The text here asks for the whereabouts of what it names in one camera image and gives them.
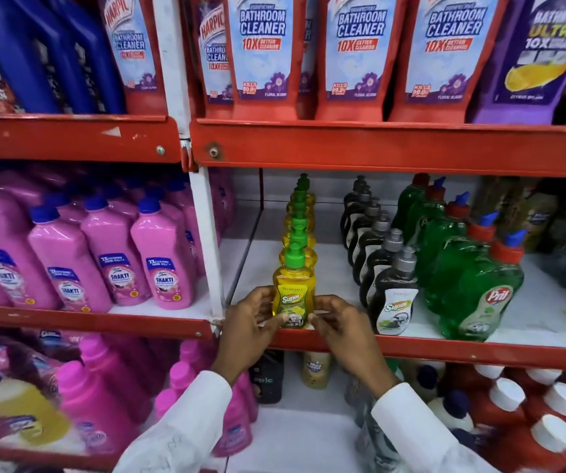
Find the group of magenta pink-capped bottles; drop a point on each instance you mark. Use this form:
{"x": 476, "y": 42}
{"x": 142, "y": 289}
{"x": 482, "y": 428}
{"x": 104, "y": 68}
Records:
{"x": 95, "y": 403}

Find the beige bottle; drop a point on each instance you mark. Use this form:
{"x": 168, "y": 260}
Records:
{"x": 316, "y": 371}

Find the green dish liquid bottle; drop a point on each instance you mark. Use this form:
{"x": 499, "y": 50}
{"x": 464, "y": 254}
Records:
{"x": 435, "y": 236}
{"x": 448, "y": 268}
{"x": 405, "y": 201}
{"x": 470, "y": 300}
{"x": 422, "y": 211}

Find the row of yellow soap bottles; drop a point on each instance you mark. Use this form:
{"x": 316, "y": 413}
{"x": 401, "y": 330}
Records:
{"x": 299, "y": 237}

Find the group of red white-capped bottles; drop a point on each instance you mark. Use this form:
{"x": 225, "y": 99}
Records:
{"x": 534, "y": 423}

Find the person's right forearm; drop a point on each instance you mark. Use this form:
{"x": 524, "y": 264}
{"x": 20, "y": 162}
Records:
{"x": 421, "y": 433}

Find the black cleaner bottle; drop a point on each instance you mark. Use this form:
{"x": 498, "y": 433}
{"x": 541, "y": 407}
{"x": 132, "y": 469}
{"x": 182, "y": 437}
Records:
{"x": 268, "y": 379}

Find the row of red cleaner bottles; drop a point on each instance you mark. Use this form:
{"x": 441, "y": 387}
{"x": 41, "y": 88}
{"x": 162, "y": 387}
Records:
{"x": 263, "y": 49}

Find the purple cleaner bottle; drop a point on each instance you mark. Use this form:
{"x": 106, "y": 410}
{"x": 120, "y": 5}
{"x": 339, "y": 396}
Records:
{"x": 534, "y": 59}

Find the person's left hand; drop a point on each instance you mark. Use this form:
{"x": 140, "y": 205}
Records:
{"x": 243, "y": 334}

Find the dark clear bottle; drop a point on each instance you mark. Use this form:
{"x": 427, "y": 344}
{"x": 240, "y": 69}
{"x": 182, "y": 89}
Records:
{"x": 379, "y": 443}

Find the yellow blue-capped cleaner bottle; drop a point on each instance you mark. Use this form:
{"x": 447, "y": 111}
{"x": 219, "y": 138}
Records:
{"x": 21, "y": 406}

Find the row of black soap bottles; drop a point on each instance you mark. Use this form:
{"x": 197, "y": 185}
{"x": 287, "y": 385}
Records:
{"x": 392, "y": 310}

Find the person's right hand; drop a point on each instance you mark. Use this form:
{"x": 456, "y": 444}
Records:
{"x": 354, "y": 344}

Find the person's right thumb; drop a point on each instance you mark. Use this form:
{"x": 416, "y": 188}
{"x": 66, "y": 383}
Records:
{"x": 320, "y": 324}

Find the white shelf upright post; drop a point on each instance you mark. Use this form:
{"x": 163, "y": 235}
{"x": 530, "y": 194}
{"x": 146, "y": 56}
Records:
{"x": 206, "y": 231}

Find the yellow dish soap bottle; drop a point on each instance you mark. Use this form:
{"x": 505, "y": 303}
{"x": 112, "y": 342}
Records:
{"x": 294, "y": 285}

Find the red shelf beam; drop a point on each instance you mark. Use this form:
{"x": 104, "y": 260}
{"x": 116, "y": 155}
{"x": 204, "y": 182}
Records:
{"x": 386, "y": 147}
{"x": 90, "y": 322}
{"x": 66, "y": 137}
{"x": 41, "y": 458}

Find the white blue-capped bottle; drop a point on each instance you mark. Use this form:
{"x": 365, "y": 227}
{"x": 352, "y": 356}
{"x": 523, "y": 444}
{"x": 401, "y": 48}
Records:
{"x": 453, "y": 408}
{"x": 427, "y": 379}

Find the brown soap bottle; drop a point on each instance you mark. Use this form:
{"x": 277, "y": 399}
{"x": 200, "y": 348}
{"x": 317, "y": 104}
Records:
{"x": 534, "y": 216}

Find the person's left thumb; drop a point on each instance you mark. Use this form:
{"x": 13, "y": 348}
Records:
{"x": 277, "y": 323}

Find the group of pink blue-capped bottles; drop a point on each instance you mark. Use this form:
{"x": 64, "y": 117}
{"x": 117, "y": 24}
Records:
{"x": 66, "y": 251}

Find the person's left forearm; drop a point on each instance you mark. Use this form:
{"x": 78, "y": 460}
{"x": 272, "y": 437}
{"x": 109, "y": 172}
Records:
{"x": 184, "y": 428}

